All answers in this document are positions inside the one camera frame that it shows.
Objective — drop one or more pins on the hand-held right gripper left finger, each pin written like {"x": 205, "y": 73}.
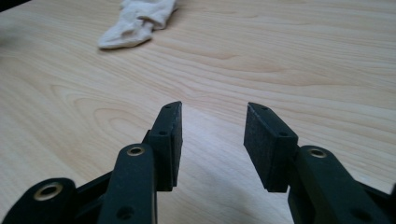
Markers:
{"x": 165, "y": 149}

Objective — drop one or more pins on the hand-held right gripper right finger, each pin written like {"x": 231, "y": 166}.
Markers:
{"x": 269, "y": 152}

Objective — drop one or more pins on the white sock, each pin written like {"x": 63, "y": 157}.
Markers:
{"x": 137, "y": 21}

